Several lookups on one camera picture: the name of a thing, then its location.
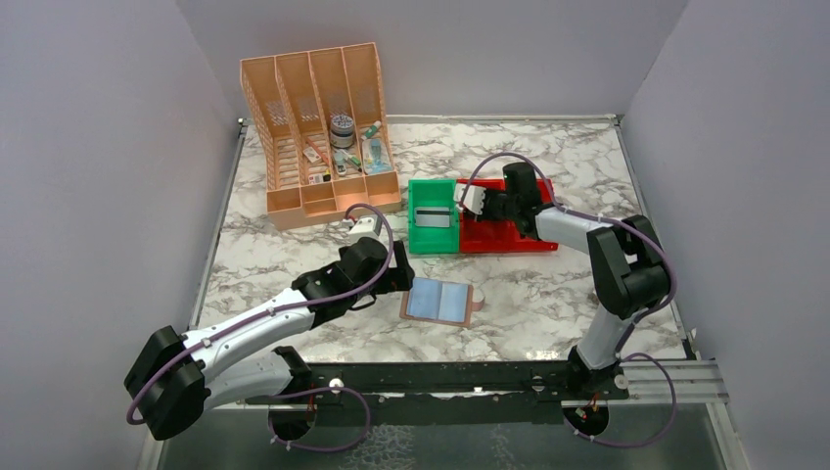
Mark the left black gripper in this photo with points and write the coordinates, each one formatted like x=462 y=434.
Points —
x=400 y=277

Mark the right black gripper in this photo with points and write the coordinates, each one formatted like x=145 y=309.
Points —
x=488 y=207

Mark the red plastic double bin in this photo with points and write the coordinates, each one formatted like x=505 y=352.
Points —
x=484 y=236

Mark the green plastic bin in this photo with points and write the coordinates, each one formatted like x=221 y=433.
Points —
x=432 y=241

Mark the orange plastic file organizer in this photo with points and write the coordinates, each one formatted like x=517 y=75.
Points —
x=291 y=98

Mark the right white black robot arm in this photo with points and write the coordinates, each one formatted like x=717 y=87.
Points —
x=630 y=274

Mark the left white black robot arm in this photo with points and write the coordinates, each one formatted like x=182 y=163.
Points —
x=176 y=377

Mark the grey card in green bin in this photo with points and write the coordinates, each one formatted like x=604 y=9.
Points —
x=433 y=217

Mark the blue packaged item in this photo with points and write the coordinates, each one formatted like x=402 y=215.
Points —
x=375 y=156

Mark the green marker pen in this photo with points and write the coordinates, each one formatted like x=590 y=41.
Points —
x=352 y=161

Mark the green white glue tube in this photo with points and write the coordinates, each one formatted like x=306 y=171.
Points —
x=372 y=130

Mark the red white small packet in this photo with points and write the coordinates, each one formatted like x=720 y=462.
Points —
x=315 y=156

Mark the small round tin can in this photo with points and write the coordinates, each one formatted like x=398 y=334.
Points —
x=341 y=131

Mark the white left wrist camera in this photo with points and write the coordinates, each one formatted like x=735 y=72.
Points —
x=368 y=226

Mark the black metal base rail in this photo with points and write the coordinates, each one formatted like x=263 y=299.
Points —
x=555 y=379

